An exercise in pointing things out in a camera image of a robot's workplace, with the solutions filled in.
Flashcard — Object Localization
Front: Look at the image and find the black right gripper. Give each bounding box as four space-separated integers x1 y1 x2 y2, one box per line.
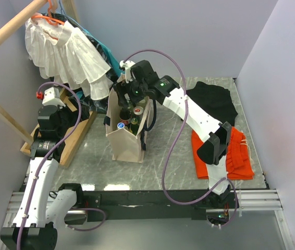
113 76 146 109

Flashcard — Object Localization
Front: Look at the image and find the blue-cap water bottle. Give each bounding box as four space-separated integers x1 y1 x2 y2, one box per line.
117 122 126 130

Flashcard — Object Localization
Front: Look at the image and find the beige canvas tote bag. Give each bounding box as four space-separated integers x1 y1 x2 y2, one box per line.
104 89 148 163

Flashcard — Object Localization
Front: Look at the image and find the Coca-Cola glass bottle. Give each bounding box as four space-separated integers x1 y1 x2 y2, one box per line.
119 107 131 126

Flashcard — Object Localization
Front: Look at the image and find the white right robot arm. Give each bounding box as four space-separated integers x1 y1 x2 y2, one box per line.
115 60 232 207

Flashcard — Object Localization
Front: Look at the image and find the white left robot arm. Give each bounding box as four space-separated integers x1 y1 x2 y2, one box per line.
0 105 89 249

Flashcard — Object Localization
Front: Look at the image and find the teal garment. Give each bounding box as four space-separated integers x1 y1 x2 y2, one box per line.
82 29 124 78

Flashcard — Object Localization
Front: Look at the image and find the wooden rack base tray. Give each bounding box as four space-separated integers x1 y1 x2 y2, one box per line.
20 85 98 168

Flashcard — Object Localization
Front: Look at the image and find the green glass bottle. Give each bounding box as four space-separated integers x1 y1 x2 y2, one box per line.
129 116 140 135

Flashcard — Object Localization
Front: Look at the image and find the white pleated dress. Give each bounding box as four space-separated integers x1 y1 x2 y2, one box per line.
23 18 114 101

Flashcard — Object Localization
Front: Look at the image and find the wooden rack diagonal brace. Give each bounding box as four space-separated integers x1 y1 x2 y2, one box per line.
0 105 33 145

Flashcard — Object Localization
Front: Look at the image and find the orange clothes hanger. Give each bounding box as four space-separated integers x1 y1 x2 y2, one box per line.
31 0 65 26

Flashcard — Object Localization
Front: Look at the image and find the black folded garment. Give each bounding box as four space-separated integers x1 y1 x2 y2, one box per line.
186 81 238 126

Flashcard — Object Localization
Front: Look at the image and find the wooden hanging rod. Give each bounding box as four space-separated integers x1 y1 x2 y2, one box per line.
0 0 48 45

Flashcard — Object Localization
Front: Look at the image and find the orange folded garment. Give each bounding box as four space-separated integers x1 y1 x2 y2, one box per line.
191 127 254 180

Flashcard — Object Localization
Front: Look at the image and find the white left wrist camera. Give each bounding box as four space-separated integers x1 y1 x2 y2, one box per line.
36 87 66 108

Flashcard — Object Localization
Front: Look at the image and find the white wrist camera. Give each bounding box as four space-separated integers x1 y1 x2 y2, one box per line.
119 60 136 83
36 87 66 108

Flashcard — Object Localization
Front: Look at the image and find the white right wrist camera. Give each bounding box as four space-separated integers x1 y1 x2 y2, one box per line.
119 60 136 83

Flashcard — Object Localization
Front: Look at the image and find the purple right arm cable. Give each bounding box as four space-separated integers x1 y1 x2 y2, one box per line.
123 49 239 231

